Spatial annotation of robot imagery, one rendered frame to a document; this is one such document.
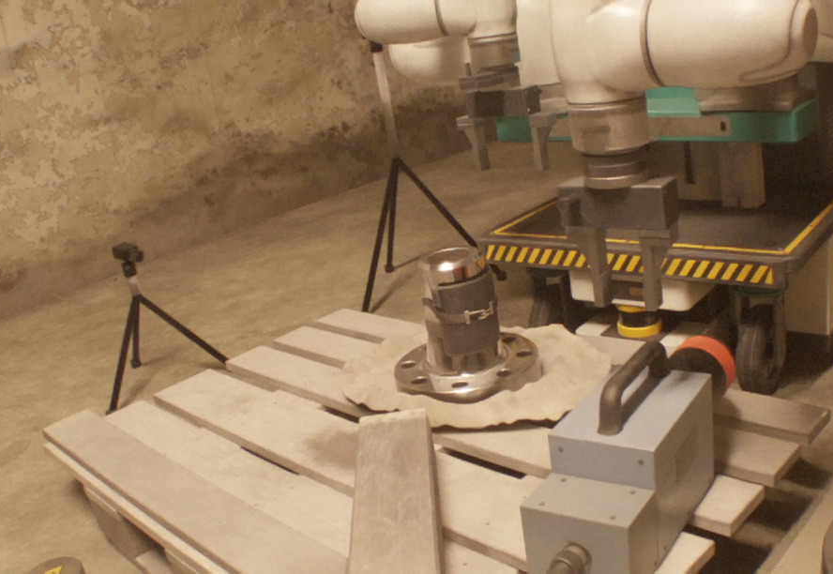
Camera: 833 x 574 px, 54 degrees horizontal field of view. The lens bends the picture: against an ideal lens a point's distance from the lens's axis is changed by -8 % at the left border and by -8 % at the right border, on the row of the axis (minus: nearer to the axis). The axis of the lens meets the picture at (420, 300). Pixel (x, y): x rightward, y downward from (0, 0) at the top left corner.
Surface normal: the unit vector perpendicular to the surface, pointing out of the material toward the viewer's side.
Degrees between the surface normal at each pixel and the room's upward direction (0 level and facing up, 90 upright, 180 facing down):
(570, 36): 89
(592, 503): 0
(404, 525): 0
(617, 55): 97
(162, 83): 90
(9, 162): 90
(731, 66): 119
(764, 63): 124
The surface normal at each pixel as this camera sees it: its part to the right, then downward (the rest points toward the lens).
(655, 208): -0.58, 0.36
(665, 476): 0.80, 0.07
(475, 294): 0.48, 0.21
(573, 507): -0.16, -0.93
